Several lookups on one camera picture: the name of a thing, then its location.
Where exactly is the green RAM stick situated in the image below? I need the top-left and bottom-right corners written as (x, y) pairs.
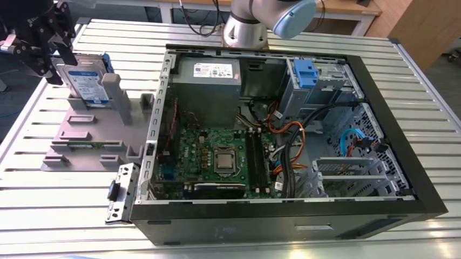
top-left (68, 142), bottom-right (108, 149)

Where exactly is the CPU socket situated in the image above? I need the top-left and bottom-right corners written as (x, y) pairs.
top-left (211, 146), bottom-right (241, 178)

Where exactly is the wooden cabinet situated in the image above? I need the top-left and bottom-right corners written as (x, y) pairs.
top-left (365, 0), bottom-right (461, 72)

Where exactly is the grey power supply unit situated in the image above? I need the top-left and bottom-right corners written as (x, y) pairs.
top-left (169, 57), bottom-right (242, 130)

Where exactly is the grey parts rack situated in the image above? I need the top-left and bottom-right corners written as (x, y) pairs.
top-left (42, 74), bottom-right (155, 173)

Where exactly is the blue data wire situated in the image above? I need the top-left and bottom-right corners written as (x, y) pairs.
top-left (340, 128), bottom-right (365, 157)

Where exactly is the black cable bundle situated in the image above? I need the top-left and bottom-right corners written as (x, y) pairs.
top-left (281, 101), bottom-right (365, 197)

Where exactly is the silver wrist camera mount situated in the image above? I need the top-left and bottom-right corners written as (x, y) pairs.
top-left (0, 33), bottom-right (18, 53)

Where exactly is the metal drive cage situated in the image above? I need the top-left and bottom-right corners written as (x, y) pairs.
top-left (280, 58), bottom-right (365, 127)

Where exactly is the black RAM slot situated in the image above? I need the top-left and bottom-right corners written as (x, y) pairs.
top-left (255, 128), bottom-right (271, 194)
top-left (246, 128), bottom-right (261, 194)

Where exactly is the black graphics card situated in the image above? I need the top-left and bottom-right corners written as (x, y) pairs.
top-left (183, 182), bottom-right (247, 200)

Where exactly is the green motherboard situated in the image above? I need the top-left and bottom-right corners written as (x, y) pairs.
top-left (154, 128), bottom-right (285, 200)

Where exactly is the metal expansion slot bracket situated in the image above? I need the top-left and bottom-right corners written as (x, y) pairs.
top-left (104, 162), bottom-right (142, 225)

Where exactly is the thin red wire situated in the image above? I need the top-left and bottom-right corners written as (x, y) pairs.
top-left (162, 97), bottom-right (181, 156)

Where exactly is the power wire with black plug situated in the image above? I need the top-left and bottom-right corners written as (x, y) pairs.
top-left (354, 138), bottom-right (393, 155)

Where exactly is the metal disk bay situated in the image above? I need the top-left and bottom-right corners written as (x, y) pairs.
top-left (312, 156), bottom-right (412, 197)

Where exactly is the blue plastic drive latch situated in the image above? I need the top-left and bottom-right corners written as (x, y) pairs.
top-left (293, 58), bottom-right (318, 88)

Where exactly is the wooden top desk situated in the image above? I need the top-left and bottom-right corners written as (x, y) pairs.
top-left (158, 0), bottom-right (384, 37)

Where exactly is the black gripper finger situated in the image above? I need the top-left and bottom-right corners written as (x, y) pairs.
top-left (46, 2), bottom-right (79, 66)
top-left (8, 44), bottom-right (63, 86)

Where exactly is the black open PC case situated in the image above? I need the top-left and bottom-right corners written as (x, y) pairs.
top-left (129, 43), bottom-right (449, 247)

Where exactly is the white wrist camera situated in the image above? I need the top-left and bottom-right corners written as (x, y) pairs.
top-left (67, 0), bottom-right (98, 9)

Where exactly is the hard disk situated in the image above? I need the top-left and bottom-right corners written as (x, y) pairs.
top-left (50, 52), bottom-right (116, 106)

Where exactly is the orange yellow wire bundle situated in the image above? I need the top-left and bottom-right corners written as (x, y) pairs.
top-left (270, 121), bottom-right (308, 176)

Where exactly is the silver CPU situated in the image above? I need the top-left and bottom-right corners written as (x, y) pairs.
top-left (215, 153), bottom-right (237, 169)

